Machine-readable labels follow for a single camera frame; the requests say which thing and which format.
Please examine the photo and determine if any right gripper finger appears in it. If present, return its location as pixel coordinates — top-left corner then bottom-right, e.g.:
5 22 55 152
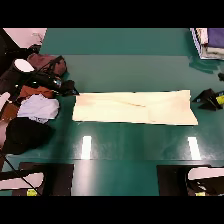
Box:
198 99 223 112
192 88 218 103

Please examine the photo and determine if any cream garment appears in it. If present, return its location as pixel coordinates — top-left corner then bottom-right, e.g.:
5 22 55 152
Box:
72 89 199 127

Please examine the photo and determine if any beige garment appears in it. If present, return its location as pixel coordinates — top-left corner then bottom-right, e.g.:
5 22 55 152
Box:
199 45 224 61

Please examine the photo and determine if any white garment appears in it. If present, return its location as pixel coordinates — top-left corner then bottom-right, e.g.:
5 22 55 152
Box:
195 27 210 46

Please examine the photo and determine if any purple garment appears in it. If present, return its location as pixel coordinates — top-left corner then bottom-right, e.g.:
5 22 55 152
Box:
207 27 224 49

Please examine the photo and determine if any grey-brown garment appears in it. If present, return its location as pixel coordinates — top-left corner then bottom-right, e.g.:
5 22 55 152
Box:
27 53 68 78

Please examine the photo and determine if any light blue garment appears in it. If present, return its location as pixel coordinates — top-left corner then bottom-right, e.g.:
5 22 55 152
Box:
17 93 61 125

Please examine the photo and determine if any brown garment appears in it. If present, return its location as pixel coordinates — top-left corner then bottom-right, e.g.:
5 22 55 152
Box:
0 84 56 123

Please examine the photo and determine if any black garment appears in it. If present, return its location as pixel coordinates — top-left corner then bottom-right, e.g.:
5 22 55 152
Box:
2 117 55 155

